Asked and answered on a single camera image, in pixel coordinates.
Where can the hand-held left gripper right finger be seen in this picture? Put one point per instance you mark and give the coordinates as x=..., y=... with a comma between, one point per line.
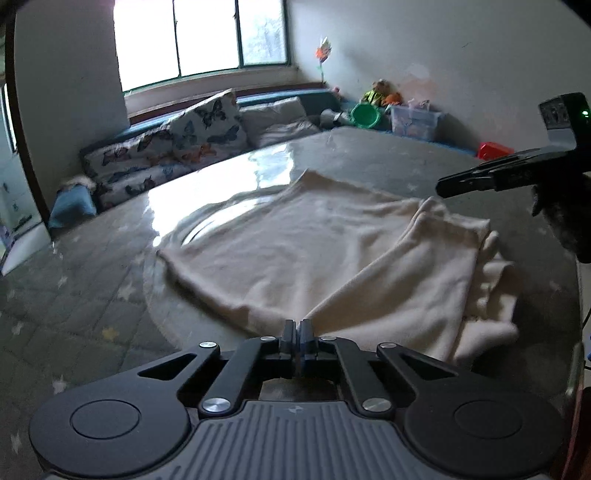
x=306, y=344

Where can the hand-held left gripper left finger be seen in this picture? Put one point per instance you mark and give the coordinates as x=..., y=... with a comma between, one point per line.
x=289, y=344

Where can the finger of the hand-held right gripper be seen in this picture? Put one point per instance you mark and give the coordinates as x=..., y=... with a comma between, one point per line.
x=531, y=157
x=466, y=182

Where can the cream knit garment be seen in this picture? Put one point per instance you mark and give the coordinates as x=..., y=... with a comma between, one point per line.
x=300, y=240

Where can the person's right hand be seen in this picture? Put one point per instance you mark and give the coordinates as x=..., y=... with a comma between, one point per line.
x=570, y=207

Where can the red plastic box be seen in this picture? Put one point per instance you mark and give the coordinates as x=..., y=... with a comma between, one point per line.
x=495, y=151

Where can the clear plastic storage box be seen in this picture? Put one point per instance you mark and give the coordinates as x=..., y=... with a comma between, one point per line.
x=415, y=122

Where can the orange plush toy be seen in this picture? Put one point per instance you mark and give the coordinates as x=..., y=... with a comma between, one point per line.
x=392, y=98

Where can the green plastic basin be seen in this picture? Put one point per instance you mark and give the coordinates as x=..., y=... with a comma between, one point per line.
x=365, y=115

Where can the brown teddy bear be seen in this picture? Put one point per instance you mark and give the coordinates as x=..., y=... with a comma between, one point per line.
x=376, y=92

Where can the butterfly print pillows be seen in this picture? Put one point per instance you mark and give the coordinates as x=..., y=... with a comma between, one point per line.
x=314, y=99

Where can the colourful pinwheel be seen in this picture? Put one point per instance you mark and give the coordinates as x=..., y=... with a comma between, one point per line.
x=324, y=50

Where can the white pillow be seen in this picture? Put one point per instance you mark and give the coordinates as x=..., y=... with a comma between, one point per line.
x=272, y=120

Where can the long butterfly print cushion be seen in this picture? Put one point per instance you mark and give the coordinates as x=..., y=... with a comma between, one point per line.
x=134, y=170

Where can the square butterfly print pillow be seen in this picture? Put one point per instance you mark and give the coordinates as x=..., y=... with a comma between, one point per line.
x=207, y=124

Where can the blue folded blanket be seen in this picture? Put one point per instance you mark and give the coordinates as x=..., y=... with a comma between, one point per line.
x=71, y=207

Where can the beige fluffy throw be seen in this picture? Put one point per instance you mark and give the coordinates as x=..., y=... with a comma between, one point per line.
x=78, y=182

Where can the window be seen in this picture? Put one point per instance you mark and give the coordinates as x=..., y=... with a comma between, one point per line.
x=203, y=37

